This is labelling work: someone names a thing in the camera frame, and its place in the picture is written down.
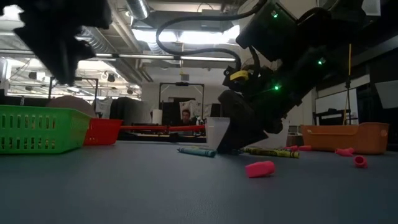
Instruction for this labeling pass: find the orange plastic basket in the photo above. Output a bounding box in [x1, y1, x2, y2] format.
[300, 122, 390, 156]

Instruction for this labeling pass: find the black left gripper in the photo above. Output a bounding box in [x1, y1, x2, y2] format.
[14, 0, 113, 85]

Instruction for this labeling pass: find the person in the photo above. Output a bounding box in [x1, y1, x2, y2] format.
[180, 108, 195, 126]

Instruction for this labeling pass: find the teal crayon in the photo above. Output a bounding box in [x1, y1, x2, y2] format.
[177, 146, 217, 158]

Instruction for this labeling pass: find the red plastic basket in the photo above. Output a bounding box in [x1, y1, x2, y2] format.
[83, 118, 124, 146]

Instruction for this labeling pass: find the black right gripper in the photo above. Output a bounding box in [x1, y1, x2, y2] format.
[217, 62, 318, 154]

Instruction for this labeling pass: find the ceiling light panel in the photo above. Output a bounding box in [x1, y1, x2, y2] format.
[132, 29, 240, 44]

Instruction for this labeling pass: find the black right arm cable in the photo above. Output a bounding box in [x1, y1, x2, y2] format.
[155, 0, 268, 71]

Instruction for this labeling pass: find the clear plastic container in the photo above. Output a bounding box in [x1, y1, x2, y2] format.
[205, 117, 290, 149]

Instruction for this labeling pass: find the black metal frame rig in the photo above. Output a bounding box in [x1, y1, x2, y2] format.
[159, 82, 205, 125]
[48, 76, 99, 108]

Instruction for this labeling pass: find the green plastic basket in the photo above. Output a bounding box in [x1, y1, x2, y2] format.
[0, 105, 93, 156]

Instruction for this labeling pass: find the silver air duct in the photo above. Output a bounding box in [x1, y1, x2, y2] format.
[126, 0, 150, 20]

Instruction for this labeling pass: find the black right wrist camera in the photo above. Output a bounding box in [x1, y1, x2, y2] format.
[222, 63, 261, 94]

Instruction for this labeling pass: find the yellow pole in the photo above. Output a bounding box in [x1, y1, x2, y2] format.
[343, 43, 354, 125]

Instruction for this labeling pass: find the long tube light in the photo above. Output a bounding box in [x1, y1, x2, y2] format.
[93, 52, 237, 62]

